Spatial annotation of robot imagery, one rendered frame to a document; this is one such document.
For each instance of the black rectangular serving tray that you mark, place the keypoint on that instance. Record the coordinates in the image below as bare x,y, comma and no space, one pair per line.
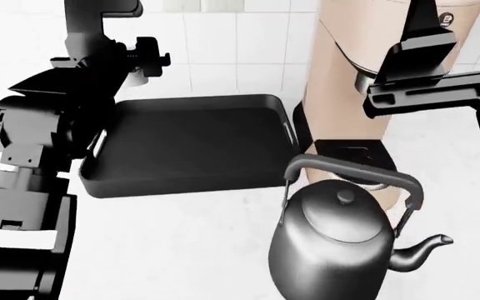
190,143

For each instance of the dark metal kettle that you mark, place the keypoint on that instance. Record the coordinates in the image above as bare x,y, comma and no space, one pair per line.
327,243

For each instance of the beige coffee machine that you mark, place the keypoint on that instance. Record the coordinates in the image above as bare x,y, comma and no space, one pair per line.
344,78

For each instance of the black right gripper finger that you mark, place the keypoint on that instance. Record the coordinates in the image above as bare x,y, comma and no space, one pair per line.
419,56

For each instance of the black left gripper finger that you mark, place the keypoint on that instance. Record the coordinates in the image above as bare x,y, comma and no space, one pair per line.
83,17

